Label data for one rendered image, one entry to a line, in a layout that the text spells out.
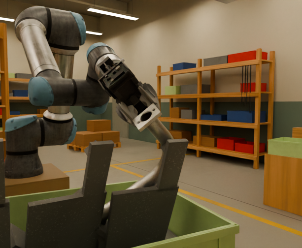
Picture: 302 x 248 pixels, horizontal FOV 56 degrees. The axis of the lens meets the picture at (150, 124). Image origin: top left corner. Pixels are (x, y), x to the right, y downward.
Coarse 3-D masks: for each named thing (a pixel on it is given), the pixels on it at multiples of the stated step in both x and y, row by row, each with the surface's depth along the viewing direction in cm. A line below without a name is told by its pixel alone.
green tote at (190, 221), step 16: (48, 192) 81; (64, 192) 83; (16, 208) 78; (176, 208) 80; (192, 208) 73; (16, 224) 78; (176, 224) 80; (192, 224) 73; (208, 224) 67; (224, 224) 62; (176, 240) 53; (192, 240) 54; (208, 240) 56; (224, 240) 58
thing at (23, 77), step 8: (8, 80) 895; (16, 80) 908; (24, 80) 922; (0, 96) 888; (16, 96) 915; (24, 96) 934; (0, 112) 894; (16, 112) 921; (40, 112) 969; (0, 128) 898
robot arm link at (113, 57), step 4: (104, 56) 72; (108, 56) 72; (112, 56) 72; (116, 56) 73; (100, 60) 72; (112, 60) 70; (116, 60) 70; (120, 60) 71; (124, 60) 73; (96, 64) 73; (96, 68) 72; (96, 72) 73; (100, 72) 70; (100, 76) 71
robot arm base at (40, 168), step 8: (8, 152) 109; (16, 152) 108; (24, 152) 109; (32, 152) 111; (8, 160) 109; (16, 160) 108; (24, 160) 109; (32, 160) 111; (8, 168) 109; (16, 168) 108; (24, 168) 108; (32, 168) 110; (40, 168) 114; (8, 176) 108; (16, 176) 107; (24, 176) 108; (32, 176) 110
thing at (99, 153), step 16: (96, 144) 52; (112, 144) 53; (96, 160) 53; (96, 176) 55; (96, 192) 57; (32, 208) 51; (48, 208) 53; (64, 208) 55; (80, 208) 57; (96, 208) 59; (32, 224) 53; (48, 224) 55; (64, 224) 57; (80, 224) 59; (96, 224) 61; (32, 240) 54; (48, 240) 56; (64, 240) 59; (80, 240) 61; (96, 240) 64
